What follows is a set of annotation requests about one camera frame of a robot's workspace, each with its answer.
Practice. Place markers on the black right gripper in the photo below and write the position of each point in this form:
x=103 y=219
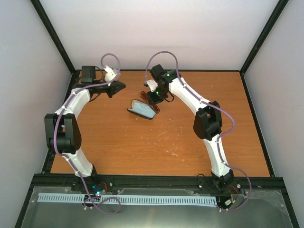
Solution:
x=153 y=100

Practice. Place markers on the light blue cleaning cloth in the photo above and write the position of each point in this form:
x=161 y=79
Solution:
x=143 y=109

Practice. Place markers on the black glasses case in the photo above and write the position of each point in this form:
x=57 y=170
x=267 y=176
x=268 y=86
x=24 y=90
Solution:
x=130 y=109

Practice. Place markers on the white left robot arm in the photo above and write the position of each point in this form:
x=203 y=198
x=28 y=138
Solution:
x=63 y=135

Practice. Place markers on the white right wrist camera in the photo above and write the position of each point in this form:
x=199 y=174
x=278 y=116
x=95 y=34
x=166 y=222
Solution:
x=151 y=84

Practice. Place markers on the black aluminium frame rail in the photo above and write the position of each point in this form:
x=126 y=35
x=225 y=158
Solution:
x=118 y=182

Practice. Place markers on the brown sunglasses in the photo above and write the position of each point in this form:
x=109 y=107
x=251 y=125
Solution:
x=144 y=96

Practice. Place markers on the light blue cable duct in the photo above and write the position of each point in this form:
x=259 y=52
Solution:
x=142 y=200

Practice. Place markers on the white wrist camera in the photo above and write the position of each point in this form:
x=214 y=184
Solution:
x=151 y=84
x=111 y=75

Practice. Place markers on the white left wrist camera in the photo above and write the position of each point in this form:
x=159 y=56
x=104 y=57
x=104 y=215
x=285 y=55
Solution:
x=111 y=75

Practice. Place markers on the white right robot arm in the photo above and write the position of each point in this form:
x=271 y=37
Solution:
x=207 y=118

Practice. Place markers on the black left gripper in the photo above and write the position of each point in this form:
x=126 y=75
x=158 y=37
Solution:
x=114 y=85

